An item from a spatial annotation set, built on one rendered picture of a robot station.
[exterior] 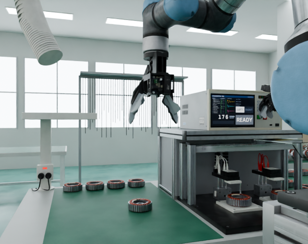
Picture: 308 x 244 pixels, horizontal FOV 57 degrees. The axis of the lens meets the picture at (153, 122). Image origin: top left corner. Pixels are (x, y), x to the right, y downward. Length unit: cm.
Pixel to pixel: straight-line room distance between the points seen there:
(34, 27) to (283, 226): 177
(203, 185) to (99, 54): 649
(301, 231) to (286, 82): 30
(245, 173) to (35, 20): 158
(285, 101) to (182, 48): 802
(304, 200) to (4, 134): 740
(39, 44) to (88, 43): 590
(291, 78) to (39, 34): 173
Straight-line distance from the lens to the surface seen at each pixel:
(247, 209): 134
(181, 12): 72
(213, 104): 143
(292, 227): 61
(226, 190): 149
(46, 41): 194
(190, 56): 845
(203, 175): 156
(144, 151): 782
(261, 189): 161
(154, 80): 77
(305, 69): 39
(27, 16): 206
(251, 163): 171
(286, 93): 40
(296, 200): 53
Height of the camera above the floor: 116
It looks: level
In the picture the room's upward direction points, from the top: straight up
